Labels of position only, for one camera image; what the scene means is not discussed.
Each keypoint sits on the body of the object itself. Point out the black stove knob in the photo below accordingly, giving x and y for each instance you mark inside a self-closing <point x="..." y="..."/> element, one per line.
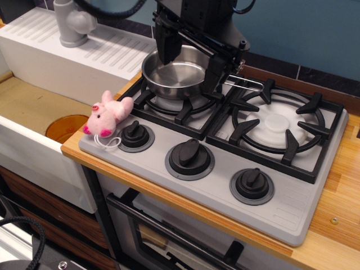
<point x="189" y="161"/>
<point x="136" y="138"/>
<point x="252" y="187"/>

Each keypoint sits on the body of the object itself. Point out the black braided cable foreground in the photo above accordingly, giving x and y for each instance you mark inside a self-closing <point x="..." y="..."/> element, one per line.
<point x="17" y="250"/>

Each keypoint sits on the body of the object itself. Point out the grey toy faucet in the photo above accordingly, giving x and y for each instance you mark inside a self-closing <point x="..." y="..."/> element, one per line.
<point x="74" y="25"/>

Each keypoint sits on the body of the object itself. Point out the pink stuffed pig toy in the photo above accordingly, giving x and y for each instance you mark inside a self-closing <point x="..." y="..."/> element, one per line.
<point x="105" y="117"/>

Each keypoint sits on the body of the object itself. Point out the black burner grate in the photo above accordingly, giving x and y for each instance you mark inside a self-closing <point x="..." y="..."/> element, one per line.
<point x="194" y="117"/>
<point x="324" y="120"/>

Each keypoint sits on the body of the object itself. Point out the oven door with black handle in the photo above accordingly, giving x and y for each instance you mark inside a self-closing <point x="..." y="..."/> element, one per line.
<point x="125" y="205"/>

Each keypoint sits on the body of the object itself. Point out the wooden drawer fronts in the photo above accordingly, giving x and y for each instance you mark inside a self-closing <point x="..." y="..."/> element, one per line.
<point x="68" y="228"/>

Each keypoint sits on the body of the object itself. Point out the grey toy stove top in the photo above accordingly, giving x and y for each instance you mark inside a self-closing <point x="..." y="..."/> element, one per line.
<point x="285" y="217"/>

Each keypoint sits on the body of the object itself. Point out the black left stove knob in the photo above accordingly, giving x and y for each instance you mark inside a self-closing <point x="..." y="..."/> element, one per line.
<point x="136" y="138"/>

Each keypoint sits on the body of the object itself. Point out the black right burner grate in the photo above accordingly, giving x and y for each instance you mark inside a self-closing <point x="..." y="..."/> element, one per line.
<point x="324" y="120"/>

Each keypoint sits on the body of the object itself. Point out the orange plastic bowl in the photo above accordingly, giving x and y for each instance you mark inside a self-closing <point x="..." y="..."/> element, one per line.
<point x="63" y="128"/>

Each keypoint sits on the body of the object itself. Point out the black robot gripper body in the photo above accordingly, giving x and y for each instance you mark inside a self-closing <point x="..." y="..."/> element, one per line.
<point x="207" y="25"/>

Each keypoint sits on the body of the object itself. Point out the stainless steel pan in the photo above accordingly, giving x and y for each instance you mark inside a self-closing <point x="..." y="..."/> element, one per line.
<point x="181" y="79"/>

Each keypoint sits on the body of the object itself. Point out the black right stove knob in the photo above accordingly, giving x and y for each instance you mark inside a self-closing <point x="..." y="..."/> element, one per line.
<point x="252" y="187"/>

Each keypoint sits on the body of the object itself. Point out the white right burner cap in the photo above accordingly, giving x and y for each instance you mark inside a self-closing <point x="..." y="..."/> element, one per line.
<point x="274" y="120"/>

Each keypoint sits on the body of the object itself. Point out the black middle stove knob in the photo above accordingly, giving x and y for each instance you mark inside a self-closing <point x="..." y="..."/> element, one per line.
<point x="189" y="161"/>

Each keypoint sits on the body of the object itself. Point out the black left burner grate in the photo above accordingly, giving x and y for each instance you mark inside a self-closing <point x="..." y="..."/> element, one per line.
<point x="194" y="117"/>

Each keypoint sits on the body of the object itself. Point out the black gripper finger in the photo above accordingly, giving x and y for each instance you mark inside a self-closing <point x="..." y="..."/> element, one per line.
<point x="219" y="68"/>
<point x="168" y="41"/>

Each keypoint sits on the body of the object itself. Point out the white toy sink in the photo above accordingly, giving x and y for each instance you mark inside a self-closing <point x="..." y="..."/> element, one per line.
<point x="42" y="81"/>

